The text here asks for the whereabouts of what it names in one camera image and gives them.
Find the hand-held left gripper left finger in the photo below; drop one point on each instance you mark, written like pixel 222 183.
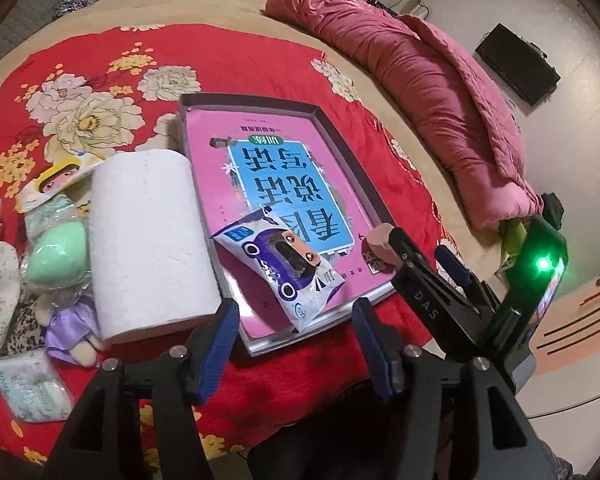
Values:
pixel 215 355

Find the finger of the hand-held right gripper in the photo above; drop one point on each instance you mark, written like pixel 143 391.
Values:
pixel 430 305
pixel 452 262

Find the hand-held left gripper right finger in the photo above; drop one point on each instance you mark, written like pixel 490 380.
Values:
pixel 375 355

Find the pink makeup sponge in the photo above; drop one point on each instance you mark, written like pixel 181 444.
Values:
pixel 377 242

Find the blue cartoon snack packet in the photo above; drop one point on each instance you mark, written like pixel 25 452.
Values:
pixel 280 270

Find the white paper towel roll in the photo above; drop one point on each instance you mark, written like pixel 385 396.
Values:
pixel 150 240

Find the plush doll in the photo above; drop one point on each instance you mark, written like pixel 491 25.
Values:
pixel 72 327

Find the white tissue pack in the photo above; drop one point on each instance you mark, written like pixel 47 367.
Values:
pixel 30 385

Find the leopard print scrunchie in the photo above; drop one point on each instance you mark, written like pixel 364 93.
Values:
pixel 25 332

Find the grey shallow tray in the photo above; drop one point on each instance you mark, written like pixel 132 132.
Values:
pixel 250 104

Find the green yellow bag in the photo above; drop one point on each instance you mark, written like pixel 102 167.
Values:
pixel 514 240

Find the small dark object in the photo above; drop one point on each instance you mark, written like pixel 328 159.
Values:
pixel 552 210

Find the white pink cabinet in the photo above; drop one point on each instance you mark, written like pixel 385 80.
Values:
pixel 580 360

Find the pink quilt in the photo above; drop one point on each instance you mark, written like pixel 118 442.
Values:
pixel 430 85

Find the pink book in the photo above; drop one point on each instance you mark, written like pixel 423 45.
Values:
pixel 280 170

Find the yellow cartoon face packet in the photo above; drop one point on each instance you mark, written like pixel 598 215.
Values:
pixel 55 180

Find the black bag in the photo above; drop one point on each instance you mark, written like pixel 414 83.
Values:
pixel 382 5

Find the red floral blanket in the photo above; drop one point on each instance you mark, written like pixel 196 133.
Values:
pixel 230 60

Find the beige bed sheet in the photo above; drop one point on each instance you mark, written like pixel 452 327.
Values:
pixel 180 10

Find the dark patterned cloth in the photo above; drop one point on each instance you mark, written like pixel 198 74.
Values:
pixel 80 2

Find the grey quilted headboard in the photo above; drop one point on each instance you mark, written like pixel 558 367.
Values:
pixel 30 5

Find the black wall television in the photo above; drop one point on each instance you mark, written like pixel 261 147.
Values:
pixel 517 62

